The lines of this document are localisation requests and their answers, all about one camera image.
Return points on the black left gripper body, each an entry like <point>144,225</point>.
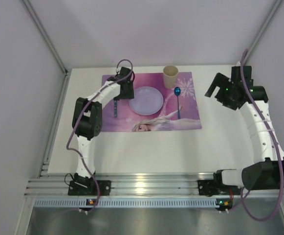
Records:
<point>125,95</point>

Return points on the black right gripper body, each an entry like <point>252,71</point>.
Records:
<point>220,88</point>

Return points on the green handled metal fork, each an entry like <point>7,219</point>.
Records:
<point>115,108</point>

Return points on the lilac plastic plate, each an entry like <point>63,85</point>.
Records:
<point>147,101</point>

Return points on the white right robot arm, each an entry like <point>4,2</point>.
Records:
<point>267,169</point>

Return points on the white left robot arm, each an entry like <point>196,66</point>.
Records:
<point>87,120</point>

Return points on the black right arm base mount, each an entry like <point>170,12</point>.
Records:
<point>215,186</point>

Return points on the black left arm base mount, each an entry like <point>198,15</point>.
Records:
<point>80,186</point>

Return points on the aluminium front rail frame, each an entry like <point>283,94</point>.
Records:
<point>140,184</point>

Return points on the white slotted cable duct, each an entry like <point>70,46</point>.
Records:
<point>132,202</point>

